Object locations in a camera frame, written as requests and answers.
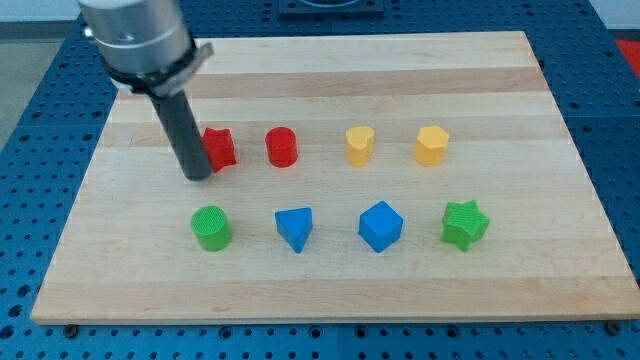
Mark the green star block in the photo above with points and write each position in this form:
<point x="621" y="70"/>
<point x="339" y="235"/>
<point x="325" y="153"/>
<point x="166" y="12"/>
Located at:
<point x="463" y="224"/>

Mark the green cylinder block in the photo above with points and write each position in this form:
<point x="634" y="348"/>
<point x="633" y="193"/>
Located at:
<point x="211" y="228"/>

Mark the red star block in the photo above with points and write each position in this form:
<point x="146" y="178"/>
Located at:
<point x="220" y="148"/>

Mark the blue cube block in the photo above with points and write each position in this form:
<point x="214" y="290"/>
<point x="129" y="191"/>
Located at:
<point x="380" y="226"/>

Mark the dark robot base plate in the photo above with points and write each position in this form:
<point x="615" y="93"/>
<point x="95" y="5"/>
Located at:
<point x="296" y="8"/>

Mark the wooden board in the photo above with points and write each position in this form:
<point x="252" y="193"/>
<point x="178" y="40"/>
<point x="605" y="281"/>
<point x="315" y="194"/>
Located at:
<point x="127" y="254"/>

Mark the yellow hexagon block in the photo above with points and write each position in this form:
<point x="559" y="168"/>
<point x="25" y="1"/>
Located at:
<point x="431" y="146"/>

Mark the blue triangle block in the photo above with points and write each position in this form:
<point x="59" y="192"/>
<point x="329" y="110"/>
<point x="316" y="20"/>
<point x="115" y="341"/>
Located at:
<point x="295" y="226"/>

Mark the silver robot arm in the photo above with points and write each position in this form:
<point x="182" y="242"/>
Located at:
<point x="147" y="48"/>

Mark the red cylinder block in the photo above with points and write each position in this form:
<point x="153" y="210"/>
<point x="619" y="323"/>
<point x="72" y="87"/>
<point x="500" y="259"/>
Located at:
<point x="281" y="143"/>

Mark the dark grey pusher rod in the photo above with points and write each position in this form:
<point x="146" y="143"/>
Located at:
<point x="178" y="122"/>

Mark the yellow heart block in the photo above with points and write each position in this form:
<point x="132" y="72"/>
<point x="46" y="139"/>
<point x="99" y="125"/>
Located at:
<point x="359" y="145"/>

